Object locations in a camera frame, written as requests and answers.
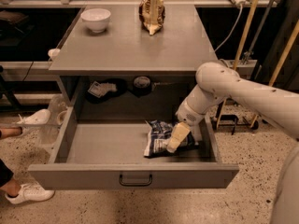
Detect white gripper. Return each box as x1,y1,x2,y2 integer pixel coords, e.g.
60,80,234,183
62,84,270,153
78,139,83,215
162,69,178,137
166,100,205,153

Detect blue chip bag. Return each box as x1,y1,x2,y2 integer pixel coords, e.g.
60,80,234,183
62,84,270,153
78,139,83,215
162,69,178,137
144,120,198,158

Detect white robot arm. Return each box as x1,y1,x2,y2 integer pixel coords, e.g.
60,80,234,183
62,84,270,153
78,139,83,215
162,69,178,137
166,62,299,224

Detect grey cabinet counter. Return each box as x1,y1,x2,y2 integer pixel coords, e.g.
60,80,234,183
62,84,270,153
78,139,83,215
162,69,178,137
50,5,217,120

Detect grey open top drawer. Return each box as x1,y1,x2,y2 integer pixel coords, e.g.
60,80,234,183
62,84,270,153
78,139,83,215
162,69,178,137
29,106,239,190

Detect brown snack bag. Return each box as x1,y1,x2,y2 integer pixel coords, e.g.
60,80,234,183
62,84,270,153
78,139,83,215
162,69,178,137
138,0,165,35

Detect clear plastic bag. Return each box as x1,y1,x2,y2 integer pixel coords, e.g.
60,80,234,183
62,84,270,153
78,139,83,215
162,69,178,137
37,94,68,153

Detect black round tape roll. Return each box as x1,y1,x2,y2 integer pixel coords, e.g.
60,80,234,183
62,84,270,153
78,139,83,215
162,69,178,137
133,76,152,97

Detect black pouch with label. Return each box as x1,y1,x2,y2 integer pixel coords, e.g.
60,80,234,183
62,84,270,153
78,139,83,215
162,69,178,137
85,78,127,104

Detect white sneaker upper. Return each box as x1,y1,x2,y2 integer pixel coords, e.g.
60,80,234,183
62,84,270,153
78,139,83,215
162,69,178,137
18,109,50,133

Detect white sneaker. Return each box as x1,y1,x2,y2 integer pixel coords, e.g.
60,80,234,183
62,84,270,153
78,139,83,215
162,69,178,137
5,183,55,204
18,109,50,133

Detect white ceramic bowl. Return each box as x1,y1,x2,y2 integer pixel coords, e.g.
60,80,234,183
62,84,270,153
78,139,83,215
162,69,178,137
80,8,111,33

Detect small white cup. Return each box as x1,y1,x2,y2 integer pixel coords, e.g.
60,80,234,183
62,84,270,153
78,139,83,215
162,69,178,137
48,49,60,60

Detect white sneaker lower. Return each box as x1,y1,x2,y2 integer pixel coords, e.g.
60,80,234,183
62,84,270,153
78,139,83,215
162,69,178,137
5,183,55,204

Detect person leg upper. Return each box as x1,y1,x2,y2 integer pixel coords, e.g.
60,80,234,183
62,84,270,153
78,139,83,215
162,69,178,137
0,127,22,139

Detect person leg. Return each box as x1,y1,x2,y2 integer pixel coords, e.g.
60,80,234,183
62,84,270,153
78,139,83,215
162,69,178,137
0,160,21,197
0,127,22,139

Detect person leg lower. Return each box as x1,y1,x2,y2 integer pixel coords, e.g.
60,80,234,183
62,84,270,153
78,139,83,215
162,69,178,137
0,160,21,197

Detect black drawer handle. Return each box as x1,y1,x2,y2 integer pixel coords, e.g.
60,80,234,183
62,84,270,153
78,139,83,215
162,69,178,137
119,175,152,187

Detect white cable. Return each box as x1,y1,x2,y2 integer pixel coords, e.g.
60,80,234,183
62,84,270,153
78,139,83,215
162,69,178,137
212,4,244,67

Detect wooden ladder frame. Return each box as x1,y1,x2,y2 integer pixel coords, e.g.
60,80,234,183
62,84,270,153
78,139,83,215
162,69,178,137
215,0,299,131

